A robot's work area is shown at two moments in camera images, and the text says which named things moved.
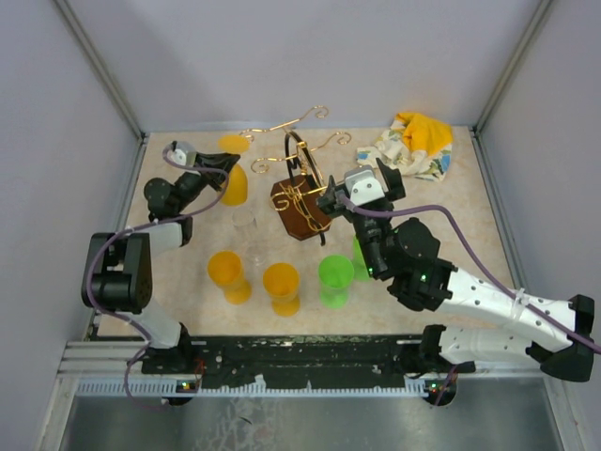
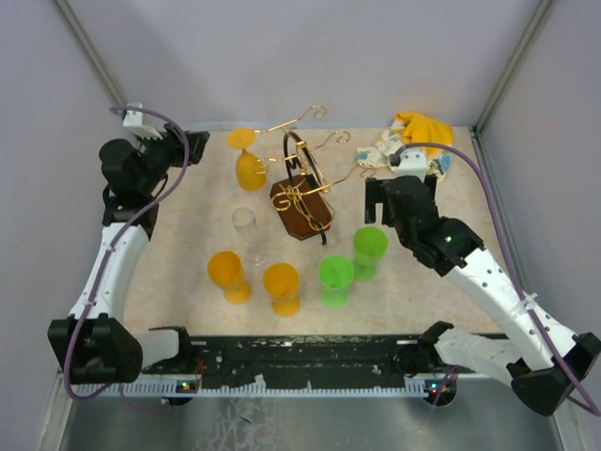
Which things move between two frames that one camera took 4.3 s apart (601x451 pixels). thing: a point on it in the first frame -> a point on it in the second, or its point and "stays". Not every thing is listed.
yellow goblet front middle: (281, 283) stays
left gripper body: (206, 178) -> (172, 155)
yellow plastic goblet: (236, 192) -> (251, 175)
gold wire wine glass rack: (299, 202) stays
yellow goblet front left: (224, 269) stays
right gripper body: (369, 229) -> (376, 193)
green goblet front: (335, 273) stays
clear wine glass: (257, 253) stays
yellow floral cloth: (419, 147) stays
